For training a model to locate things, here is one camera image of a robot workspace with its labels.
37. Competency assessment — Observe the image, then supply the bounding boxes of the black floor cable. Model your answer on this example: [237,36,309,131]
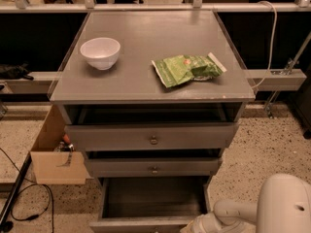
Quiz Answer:
[0,146,55,233]

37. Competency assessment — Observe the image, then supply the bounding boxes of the white hanging cable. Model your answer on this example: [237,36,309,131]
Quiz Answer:
[250,0,279,90]

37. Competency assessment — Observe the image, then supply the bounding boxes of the grey drawer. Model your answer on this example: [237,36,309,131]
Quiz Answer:
[89,177,210,233]
[85,150,223,178]
[66,104,238,151]

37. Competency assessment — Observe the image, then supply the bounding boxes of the grey top drawer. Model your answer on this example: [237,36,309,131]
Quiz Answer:
[66,104,238,151]

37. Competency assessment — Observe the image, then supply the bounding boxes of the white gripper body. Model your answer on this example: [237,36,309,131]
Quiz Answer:
[180,213,225,233]

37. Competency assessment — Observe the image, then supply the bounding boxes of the grey bottom drawer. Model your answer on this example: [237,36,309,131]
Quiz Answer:
[89,177,210,233]

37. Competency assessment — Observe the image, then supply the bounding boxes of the cardboard box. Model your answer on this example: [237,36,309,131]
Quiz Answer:
[30,106,87,184]

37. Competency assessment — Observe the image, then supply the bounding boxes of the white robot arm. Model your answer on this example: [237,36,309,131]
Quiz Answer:
[180,174,311,233]

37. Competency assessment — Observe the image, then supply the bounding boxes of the black object on ledge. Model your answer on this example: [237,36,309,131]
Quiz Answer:
[0,63,34,81]

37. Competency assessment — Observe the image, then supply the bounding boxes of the white bowl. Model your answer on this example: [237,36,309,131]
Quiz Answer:
[80,37,121,70]

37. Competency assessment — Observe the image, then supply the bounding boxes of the grey middle drawer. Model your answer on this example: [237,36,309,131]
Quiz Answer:
[85,150,223,178]

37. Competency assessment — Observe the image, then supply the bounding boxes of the grey wooden drawer cabinet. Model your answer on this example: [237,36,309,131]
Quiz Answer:
[49,10,257,180]

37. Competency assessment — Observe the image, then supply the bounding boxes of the green snack bag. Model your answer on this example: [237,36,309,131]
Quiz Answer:
[152,52,226,88]

